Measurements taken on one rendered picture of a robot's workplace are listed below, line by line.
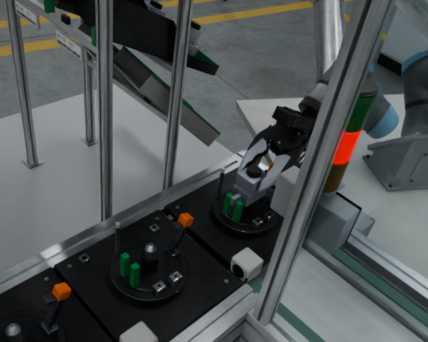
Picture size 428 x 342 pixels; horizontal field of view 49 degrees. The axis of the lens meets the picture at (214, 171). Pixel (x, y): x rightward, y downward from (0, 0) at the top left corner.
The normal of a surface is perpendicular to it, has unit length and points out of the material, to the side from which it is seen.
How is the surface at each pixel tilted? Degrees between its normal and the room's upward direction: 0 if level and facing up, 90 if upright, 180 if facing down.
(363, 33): 90
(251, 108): 0
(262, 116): 0
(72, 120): 0
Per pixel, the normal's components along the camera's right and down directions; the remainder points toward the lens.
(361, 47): -0.71, 0.37
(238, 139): 0.13, -0.76
